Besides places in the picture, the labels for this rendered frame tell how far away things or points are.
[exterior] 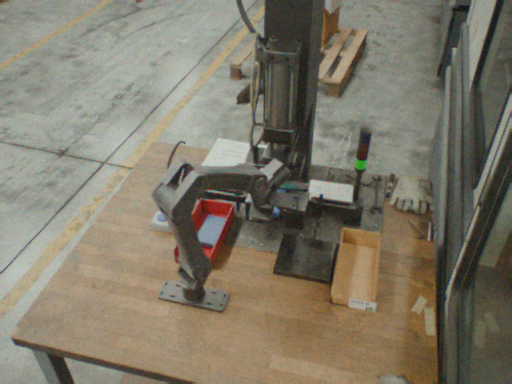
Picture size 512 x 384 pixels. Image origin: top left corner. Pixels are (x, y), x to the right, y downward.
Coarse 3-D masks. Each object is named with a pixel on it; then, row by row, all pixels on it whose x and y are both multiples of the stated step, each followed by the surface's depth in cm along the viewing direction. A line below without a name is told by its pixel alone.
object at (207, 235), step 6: (210, 216) 170; (216, 216) 170; (204, 222) 168; (210, 222) 168; (216, 222) 168; (222, 222) 168; (204, 228) 166; (210, 228) 166; (216, 228) 166; (198, 234) 163; (204, 234) 163; (210, 234) 163; (216, 234) 163; (204, 240) 161; (210, 240) 161; (210, 246) 159
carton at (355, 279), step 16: (352, 240) 159; (368, 240) 158; (352, 256) 156; (368, 256) 156; (336, 272) 151; (352, 272) 151; (368, 272) 151; (336, 288) 146; (352, 288) 146; (368, 288) 146; (352, 304) 141; (368, 304) 139
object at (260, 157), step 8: (296, 136) 159; (272, 144) 155; (280, 144) 150; (248, 152) 159; (256, 152) 159; (264, 152) 157; (272, 152) 152; (280, 152) 152; (288, 152) 152; (296, 152) 157; (248, 160) 156; (256, 160) 156; (264, 160) 151; (280, 160) 149; (288, 160) 149; (296, 160) 156; (304, 160) 159; (256, 168) 155; (288, 168) 153; (296, 168) 152; (296, 176) 153
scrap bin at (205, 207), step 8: (200, 200) 169; (208, 200) 169; (200, 208) 170; (208, 208) 171; (216, 208) 170; (224, 208) 169; (232, 208) 166; (192, 216) 163; (200, 216) 171; (224, 216) 171; (232, 216) 168; (200, 224) 168; (224, 224) 160; (224, 232) 161; (216, 240) 154; (224, 240) 162; (176, 248) 152; (208, 248) 159; (216, 248) 154; (176, 256) 153; (216, 256) 155
